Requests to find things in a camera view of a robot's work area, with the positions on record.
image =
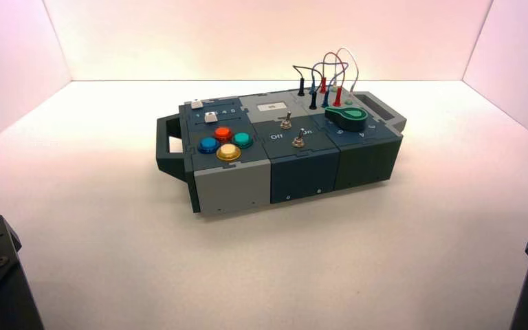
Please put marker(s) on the orange round push button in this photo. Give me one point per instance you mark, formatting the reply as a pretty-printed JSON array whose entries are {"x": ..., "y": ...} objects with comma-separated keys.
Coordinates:
[{"x": 222, "y": 133}]

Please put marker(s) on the green rotary knob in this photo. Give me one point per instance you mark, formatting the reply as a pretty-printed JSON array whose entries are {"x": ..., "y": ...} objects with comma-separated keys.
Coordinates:
[{"x": 348, "y": 116}]

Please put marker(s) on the white slider key cap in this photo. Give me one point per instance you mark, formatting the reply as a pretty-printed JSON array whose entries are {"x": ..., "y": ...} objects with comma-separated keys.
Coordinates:
[
  {"x": 210, "y": 117},
  {"x": 196, "y": 104}
]

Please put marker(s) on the yellow round push button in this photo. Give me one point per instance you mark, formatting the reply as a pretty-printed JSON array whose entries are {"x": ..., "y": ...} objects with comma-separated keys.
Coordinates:
[{"x": 228, "y": 151}]

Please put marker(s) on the teal round push button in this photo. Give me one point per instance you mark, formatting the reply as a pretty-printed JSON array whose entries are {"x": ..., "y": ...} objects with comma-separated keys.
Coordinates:
[{"x": 242, "y": 139}]

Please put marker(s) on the blue round push button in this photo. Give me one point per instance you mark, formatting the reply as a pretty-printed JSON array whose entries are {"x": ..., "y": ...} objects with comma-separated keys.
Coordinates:
[{"x": 208, "y": 145}]

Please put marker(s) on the small white display screen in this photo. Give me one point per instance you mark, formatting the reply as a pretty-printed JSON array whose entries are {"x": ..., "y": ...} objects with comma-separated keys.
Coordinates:
[{"x": 271, "y": 107}]

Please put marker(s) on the grey and blue control box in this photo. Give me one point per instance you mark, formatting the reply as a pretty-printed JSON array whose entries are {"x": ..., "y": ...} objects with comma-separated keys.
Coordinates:
[{"x": 232, "y": 182}]

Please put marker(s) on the metal toggle switch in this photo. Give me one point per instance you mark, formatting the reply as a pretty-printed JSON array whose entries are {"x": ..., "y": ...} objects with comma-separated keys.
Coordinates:
[
  {"x": 298, "y": 139},
  {"x": 286, "y": 120}
]

